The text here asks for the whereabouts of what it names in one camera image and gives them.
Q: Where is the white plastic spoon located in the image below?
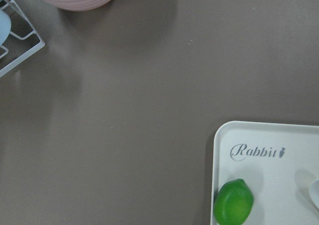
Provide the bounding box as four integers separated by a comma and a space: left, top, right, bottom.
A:
309, 179, 319, 209

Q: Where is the green lime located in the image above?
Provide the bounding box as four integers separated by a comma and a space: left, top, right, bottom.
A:
213, 179, 254, 225

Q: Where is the cream rabbit tray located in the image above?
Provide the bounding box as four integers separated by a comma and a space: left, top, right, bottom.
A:
211, 121, 319, 225

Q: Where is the light blue plastic cup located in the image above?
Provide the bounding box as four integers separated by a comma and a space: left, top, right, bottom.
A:
0, 9, 11, 45

